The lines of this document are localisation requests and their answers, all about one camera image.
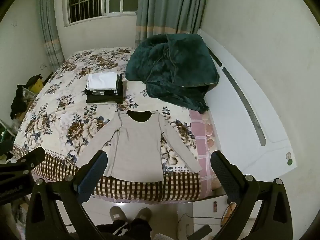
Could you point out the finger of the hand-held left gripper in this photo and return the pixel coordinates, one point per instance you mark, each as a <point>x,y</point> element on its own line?
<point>27,159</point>

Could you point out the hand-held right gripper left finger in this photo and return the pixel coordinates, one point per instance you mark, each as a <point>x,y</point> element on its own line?
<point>92,178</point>

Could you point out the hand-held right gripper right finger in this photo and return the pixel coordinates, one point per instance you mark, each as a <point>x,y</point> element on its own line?
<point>223,175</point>

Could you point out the grey long-sleeve shirt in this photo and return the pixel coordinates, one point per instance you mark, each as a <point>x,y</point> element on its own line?
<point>137,145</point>

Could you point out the stack of folded dark clothes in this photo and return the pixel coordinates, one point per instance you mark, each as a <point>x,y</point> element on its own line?
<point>105,97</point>

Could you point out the pink checked mattress pad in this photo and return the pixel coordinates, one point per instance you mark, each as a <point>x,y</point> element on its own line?
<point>201,145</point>

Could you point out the white bedside cabinet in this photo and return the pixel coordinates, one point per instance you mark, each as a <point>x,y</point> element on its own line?
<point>205,208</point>

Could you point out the person's left grey shoe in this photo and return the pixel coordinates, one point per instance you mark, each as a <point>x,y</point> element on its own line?
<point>117,213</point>

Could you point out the person's grey shoe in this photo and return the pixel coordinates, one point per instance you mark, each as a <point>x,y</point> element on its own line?
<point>144,213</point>
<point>117,213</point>

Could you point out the white bed headboard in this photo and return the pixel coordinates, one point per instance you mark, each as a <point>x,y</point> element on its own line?
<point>240,130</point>

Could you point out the floral bedsheet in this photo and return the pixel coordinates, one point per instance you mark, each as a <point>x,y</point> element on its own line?
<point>62,120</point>

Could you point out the black flat device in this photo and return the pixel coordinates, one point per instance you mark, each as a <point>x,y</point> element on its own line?
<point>203,231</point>

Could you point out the black cloth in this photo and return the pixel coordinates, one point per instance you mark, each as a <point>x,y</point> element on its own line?
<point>20,100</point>

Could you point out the person's black pants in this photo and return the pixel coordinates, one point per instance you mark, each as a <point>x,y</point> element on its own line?
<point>125,230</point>

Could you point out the person's right grey shoe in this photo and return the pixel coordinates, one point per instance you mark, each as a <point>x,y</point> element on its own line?
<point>144,213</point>

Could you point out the yellow box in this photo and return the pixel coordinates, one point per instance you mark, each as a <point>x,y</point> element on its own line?
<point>36,86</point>

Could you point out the white folded garment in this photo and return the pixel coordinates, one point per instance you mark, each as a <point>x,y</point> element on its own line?
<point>102,81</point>

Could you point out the dark green plush blanket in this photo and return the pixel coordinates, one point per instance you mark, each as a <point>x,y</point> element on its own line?
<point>172,70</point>

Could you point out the grey-green curtain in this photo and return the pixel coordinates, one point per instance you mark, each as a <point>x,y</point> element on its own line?
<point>170,7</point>
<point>50,30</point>

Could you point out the barred window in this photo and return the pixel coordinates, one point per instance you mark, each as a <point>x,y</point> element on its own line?
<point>100,0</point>

